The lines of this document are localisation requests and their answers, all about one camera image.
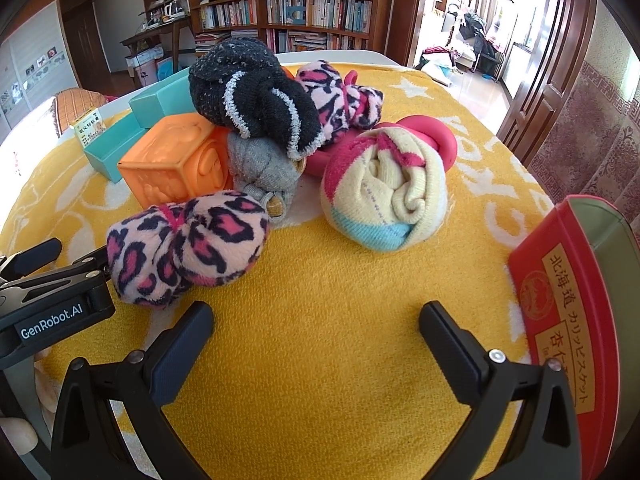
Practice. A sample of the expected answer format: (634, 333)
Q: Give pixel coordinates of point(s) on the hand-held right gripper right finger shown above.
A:
(450, 345)

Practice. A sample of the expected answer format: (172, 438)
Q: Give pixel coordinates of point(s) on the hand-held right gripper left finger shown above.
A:
(167, 365)

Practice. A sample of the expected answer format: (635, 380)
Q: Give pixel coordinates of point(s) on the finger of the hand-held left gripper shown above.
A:
(85, 265)
(35, 255)

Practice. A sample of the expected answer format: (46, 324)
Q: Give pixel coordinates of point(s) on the teal box lid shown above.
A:
(107, 155)

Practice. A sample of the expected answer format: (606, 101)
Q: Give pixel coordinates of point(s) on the red metal tin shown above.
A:
(550, 285)

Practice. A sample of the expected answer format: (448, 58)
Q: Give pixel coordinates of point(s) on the pink leopard sock ball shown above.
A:
(325, 95)
(200, 245)

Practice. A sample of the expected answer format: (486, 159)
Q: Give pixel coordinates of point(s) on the orange rubber cube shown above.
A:
(170, 160)

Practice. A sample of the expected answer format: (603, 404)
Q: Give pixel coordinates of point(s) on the white ointment carton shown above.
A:
(90, 127)

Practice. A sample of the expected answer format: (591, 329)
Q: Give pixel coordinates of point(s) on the striped cream sock ball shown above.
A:
(390, 190)

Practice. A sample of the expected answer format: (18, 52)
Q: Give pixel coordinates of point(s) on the grey sock ball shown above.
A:
(260, 165)

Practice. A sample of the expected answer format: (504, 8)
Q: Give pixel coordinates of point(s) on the black sock ball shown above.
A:
(250, 85)

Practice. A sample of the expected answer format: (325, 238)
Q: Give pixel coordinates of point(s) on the person's left hand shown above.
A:
(17, 435)

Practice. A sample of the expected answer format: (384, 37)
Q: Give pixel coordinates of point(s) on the yellow towel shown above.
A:
(325, 335)

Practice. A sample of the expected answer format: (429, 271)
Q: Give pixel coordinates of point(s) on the checkered pillow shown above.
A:
(80, 105)

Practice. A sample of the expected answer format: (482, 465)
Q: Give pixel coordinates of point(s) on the white wardrobe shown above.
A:
(30, 65)

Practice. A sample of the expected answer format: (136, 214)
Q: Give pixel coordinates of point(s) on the white storage bin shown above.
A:
(145, 65)

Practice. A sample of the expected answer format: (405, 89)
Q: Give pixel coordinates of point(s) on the blue bin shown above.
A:
(165, 67)

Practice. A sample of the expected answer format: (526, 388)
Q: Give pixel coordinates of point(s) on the brown room door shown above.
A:
(85, 45)

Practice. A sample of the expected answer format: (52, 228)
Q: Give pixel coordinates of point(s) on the wooden desk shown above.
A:
(165, 30)

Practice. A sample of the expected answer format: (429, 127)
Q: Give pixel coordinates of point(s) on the patterned curtain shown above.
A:
(600, 125)

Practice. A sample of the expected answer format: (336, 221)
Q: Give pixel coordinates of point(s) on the pile of clothes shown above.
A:
(437, 57)

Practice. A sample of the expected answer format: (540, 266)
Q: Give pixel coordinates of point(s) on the wooden sliding door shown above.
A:
(545, 60)

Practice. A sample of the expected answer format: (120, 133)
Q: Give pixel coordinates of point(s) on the chair with dark clothes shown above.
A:
(480, 35)

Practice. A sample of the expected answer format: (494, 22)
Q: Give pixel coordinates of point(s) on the rows of books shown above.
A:
(320, 10)

